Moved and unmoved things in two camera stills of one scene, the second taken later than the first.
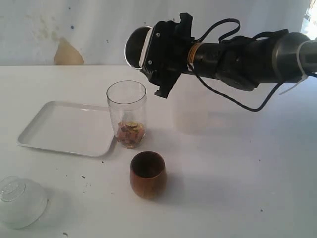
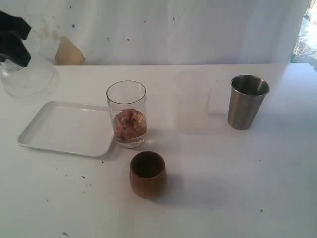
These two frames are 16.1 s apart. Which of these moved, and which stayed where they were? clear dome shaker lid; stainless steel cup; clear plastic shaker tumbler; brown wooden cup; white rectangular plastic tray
Moved: clear dome shaker lid; stainless steel cup
Stayed: white rectangular plastic tray; brown wooden cup; clear plastic shaker tumbler
